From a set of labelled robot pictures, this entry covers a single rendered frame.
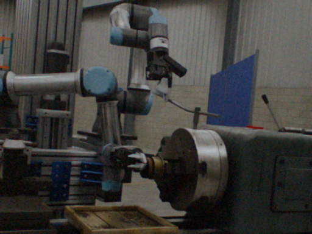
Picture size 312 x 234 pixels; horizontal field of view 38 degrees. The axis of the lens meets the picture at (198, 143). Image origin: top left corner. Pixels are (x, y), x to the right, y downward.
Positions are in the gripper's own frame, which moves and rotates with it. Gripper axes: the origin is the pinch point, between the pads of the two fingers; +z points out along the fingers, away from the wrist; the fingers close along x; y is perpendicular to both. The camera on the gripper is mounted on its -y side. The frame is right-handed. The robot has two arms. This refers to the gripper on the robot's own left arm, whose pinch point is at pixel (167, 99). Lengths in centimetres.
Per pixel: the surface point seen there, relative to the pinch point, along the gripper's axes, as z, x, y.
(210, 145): 22.1, 14.8, -8.7
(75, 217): 44, -7, 34
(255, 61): -210, -322, -308
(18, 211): 45, 14, 56
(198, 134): 17.7, 12.1, -5.5
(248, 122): -128, -353, -307
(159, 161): 26.3, 4.0, 6.7
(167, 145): 18.5, -1.0, 0.9
